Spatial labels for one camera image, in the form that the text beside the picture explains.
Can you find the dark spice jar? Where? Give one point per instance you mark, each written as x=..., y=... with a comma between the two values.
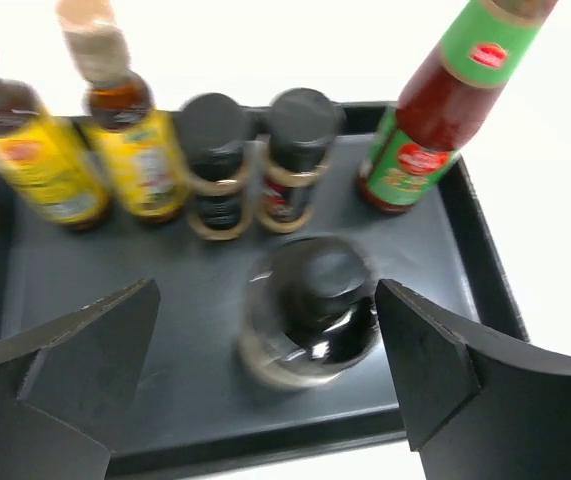
x=213, y=130
x=302, y=125

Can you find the red sauce bottle green label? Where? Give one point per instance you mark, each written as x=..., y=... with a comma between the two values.
x=447, y=100

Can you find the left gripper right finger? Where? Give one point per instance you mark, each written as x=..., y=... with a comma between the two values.
x=475, y=403

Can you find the clear shaker black cap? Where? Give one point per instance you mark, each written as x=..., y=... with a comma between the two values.
x=309, y=313

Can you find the yellow label sauce bottle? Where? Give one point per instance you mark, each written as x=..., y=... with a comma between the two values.
x=46, y=162

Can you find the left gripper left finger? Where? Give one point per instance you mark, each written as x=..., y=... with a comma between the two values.
x=66, y=386

